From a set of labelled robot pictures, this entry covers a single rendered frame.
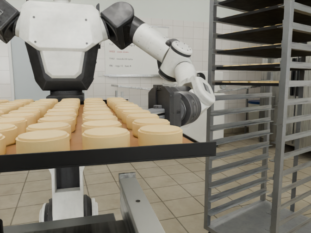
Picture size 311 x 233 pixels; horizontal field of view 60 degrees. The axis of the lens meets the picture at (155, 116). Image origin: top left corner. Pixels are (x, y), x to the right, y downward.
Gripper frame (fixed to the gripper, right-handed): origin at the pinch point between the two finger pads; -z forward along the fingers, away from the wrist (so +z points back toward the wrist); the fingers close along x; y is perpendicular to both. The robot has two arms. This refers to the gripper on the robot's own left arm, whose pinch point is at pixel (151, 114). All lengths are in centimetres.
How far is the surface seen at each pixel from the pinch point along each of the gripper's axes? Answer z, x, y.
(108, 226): -17.5, -15.8, 2.6
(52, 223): -21.3, -15.9, -5.9
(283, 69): 88, 12, 16
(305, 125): 349, -53, 20
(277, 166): 88, -34, 16
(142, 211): -20.1, -9.9, 11.0
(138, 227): -23.6, -9.9, 12.8
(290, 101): 99, -3, 19
